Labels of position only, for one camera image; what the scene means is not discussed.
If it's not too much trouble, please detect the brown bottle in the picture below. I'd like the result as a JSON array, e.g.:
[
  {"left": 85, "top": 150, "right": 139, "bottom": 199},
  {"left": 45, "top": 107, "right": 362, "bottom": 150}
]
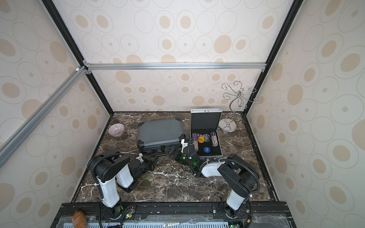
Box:
[{"left": 71, "top": 209, "right": 88, "bottom": 228}]

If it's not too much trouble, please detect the dark grey poker case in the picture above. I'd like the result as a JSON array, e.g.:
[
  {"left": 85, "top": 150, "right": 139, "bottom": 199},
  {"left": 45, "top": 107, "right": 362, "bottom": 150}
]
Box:
[{"left": 137, "top": 118, "right": 185, "bottom": 154}]

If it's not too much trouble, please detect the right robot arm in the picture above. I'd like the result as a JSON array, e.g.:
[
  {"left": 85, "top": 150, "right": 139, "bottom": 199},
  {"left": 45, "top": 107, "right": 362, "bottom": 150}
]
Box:
[{"left": 166, "top": 139, "right": 260, "bottom": 218}]

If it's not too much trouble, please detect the metal fork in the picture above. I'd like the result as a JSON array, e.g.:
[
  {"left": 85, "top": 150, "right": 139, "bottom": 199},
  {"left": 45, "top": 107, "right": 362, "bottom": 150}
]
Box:
[{"left": 163, "top": 218, "right": 199, "bottom": 227}]

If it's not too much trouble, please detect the pink ribbed bowl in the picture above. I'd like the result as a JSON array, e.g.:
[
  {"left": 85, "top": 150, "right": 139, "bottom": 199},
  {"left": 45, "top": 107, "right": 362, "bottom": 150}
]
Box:
[{"left": 108, "top": 123, "right": 125, "bottom": 137}]

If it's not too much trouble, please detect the horizontal aluminium rail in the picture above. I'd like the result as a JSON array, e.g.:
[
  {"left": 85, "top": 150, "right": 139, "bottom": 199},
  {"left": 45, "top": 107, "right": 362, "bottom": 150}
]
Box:
[{"left": 86, "top": 62, "right": 267, "bottom": 70}]

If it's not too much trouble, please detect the silver aluminium poker case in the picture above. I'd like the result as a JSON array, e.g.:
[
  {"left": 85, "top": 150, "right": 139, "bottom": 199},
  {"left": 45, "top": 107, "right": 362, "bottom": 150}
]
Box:
[{"left": 190, "top": 108, "right": 222, "bottom": 159}]

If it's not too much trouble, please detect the diagonal aluminium rail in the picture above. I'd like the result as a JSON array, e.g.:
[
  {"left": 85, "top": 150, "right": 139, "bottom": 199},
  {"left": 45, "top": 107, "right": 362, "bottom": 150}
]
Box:
[{"left": 1, "top": 66, "right": 86, "bottom": 166}]

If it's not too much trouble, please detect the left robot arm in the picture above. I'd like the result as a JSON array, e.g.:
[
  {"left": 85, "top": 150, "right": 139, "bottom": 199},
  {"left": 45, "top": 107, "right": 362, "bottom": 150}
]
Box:
[{"left": 87, "top": 150, "right": 158, "bottom": 208}]

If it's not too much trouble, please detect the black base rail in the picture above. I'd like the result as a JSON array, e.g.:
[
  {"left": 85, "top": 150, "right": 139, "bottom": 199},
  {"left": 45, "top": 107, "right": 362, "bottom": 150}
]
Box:
[{"left": 51, "top": 201, "right": 296, "bottom": 228}]

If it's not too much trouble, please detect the chrome hook stand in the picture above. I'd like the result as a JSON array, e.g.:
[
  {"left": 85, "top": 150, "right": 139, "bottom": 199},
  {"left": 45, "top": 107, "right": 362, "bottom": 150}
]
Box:
[{"left": 219, "top": 81, "right": 259, "bottom": 134}]

